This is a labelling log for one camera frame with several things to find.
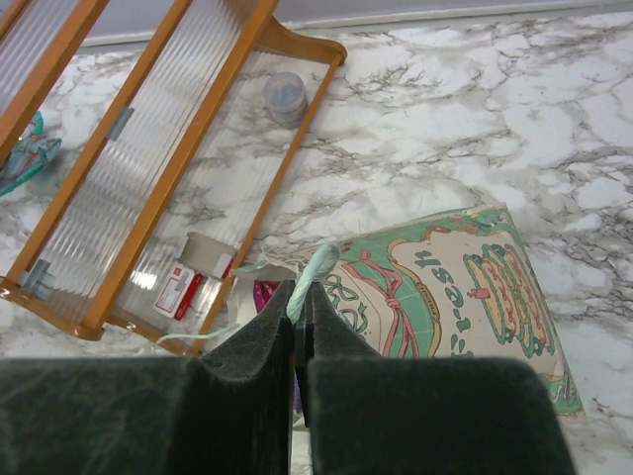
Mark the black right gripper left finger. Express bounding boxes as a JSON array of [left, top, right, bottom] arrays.
[[1, 282, 294, 474]]

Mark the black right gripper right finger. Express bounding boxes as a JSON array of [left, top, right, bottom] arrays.
[[303, 284, 576, 474]]

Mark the green patterned paper bag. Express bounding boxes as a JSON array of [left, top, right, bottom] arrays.
[[227, 204, 585, 420]]

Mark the teal snack packet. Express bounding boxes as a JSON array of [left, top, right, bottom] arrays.
[[1, 111, 61, 196]]

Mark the red white small box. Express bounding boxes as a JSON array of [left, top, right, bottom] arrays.
[[151, 263, 203, 321]]

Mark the orange wooden tiered rack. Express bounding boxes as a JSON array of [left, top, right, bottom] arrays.
[[1, 1, 347, 354]]

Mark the small clear plastic jar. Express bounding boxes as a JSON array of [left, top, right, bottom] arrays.
[[263, 72, 308, 129]]

